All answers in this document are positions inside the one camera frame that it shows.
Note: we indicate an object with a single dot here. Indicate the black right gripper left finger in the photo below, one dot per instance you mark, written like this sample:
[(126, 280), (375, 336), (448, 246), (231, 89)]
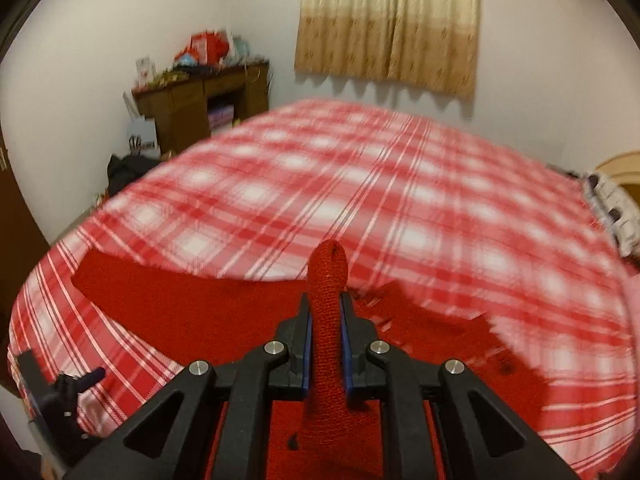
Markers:
[(210, 422)]

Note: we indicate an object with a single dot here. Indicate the black bag on floor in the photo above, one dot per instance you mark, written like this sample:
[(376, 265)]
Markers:
[(121, 171)]

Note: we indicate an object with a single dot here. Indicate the dark wooden desk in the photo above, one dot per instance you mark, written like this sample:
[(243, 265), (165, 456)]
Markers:
[(180, 109)]

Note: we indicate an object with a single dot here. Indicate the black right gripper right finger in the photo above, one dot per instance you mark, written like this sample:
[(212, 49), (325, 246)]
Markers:
[(439, 421)]

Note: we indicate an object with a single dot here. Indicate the white paper bag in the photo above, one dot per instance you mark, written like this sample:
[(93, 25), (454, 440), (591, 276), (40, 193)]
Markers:
[(142, 138)]

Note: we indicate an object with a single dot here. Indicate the red knitted sweater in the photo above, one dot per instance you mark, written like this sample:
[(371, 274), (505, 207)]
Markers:
[(219, 320)]

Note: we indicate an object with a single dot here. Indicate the cream wooden headboard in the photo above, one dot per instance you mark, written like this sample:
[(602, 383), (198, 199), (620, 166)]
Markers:
[(624, 169)]

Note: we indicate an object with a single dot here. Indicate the red gift box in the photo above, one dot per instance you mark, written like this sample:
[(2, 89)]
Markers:
[(204, 49)]

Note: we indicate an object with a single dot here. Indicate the red white plaid bed cover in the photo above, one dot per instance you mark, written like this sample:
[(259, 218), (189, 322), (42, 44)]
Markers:
[(466, 227)]

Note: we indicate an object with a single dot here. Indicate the white card on desk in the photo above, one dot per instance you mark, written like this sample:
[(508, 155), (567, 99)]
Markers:
[(146, 71)]

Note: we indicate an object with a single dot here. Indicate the grey white patterned pillow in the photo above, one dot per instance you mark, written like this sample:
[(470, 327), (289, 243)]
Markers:
[(616, 210)]

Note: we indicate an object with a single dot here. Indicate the beige curtain on window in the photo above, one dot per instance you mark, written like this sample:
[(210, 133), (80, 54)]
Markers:
[(427, 44)]

